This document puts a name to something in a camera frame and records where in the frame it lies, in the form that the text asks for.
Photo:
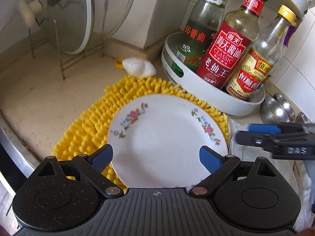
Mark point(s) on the large glass pot lid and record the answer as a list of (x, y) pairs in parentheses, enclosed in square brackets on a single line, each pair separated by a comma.
[(113, 7)]

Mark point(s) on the red label soy sauce bottle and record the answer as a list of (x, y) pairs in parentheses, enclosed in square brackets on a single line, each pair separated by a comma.
[(221, 54)]

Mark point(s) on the yellow chenille mat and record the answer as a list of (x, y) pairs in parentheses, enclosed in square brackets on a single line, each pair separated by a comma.
[(86, 127)]

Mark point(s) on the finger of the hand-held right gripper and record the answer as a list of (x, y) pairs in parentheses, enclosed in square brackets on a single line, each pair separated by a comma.
[(263, 128), (248, 140)]

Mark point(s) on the white towel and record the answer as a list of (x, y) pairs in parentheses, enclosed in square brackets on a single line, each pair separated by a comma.
[(307, 184)]

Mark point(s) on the white two-tier condiment rack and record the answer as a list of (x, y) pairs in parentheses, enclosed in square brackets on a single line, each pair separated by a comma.
[(209, 91)]

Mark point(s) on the green glass bottle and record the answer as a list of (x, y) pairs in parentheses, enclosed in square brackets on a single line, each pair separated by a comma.
[(196, 41)]

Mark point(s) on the white lid with cream knob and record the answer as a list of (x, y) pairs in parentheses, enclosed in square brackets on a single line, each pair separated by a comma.
[(12, 17)]

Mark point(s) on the yellow cap vinegar bottle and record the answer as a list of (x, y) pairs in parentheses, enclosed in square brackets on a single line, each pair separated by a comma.
[(251, 76)]

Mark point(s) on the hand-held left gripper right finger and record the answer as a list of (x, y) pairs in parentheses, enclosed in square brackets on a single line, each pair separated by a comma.
[(209, 158)]

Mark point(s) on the stainless steel sink rim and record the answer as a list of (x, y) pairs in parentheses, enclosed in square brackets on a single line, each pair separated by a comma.
[(17, 142)]

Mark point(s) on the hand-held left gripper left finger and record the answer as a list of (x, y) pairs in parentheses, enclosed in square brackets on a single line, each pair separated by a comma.
[(103, 156)]

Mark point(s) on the white floral plate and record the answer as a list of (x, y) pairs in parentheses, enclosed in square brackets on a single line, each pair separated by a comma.
[(160, 140)]

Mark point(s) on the stainless steel bowl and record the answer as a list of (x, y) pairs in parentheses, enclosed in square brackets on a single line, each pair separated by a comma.
[(288, 103), (273, 109), (302, 118)]

